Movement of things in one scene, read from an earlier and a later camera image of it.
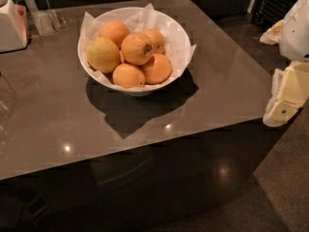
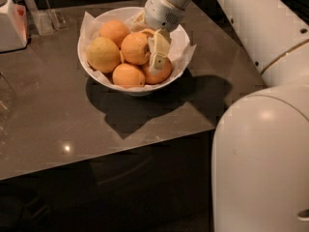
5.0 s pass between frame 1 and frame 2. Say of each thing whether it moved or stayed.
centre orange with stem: stayed
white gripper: moved
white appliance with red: stayed
